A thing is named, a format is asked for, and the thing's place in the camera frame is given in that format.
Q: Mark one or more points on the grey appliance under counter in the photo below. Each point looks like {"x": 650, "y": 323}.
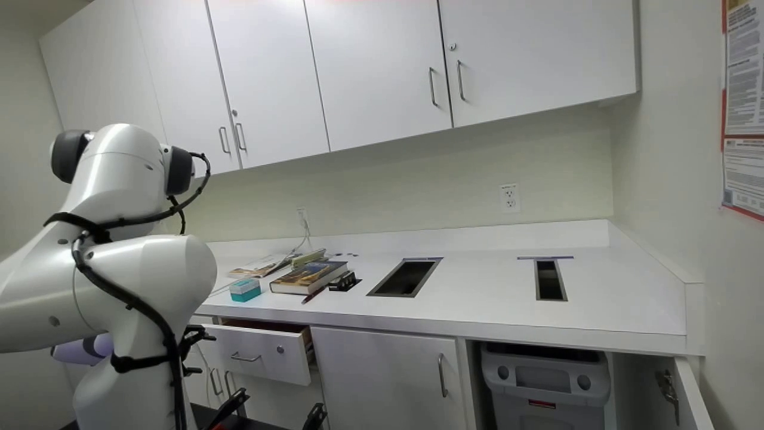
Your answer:
{"x": 544, "y": 384}

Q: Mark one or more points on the red pen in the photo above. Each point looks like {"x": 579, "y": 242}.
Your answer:
{"x": 314, "y": 296}

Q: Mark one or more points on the teal and white box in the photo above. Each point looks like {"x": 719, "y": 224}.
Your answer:
{"x": 243, "y": 290}

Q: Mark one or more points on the white upper cabinets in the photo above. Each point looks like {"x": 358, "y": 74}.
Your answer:
{"x": 133, "y": 74}

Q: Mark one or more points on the white upper cabinet door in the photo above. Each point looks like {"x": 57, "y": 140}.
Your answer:
{"x": 372, "y": 74}
{"x": 271, "y": 79}
{"x": 540, "y": 56}

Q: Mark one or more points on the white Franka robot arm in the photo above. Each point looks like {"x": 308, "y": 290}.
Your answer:
{"x": 133, "y": 279}

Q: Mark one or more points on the large printed wall poster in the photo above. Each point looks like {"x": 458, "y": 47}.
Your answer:
{"x": 743, "y": 96}

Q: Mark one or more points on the small black desk tool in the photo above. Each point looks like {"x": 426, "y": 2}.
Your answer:
{"x": 341, "y": 280}

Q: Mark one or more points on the white-fronted wooden drawer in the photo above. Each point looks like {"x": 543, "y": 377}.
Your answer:
{"x": 263, "y": 354}

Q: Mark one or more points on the white wall outlet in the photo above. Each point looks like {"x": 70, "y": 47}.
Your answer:
{"x": 508, "y": 197}

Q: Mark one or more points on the white door under drawer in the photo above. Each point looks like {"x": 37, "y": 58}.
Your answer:
{"x": 278, "y": 403}

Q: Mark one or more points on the white lower cabinet door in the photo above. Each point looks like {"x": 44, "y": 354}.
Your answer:
{"x": 383, "y": 384}

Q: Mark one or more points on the stack of papers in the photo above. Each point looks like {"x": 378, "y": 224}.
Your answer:
{"x": 259, "y": 268}

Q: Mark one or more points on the dark hardcover book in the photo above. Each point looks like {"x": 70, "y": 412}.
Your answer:
{"x": 306, "y": 279}

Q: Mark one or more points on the open white cabinet door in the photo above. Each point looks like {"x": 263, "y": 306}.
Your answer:
{"x": 693, "y": 397}

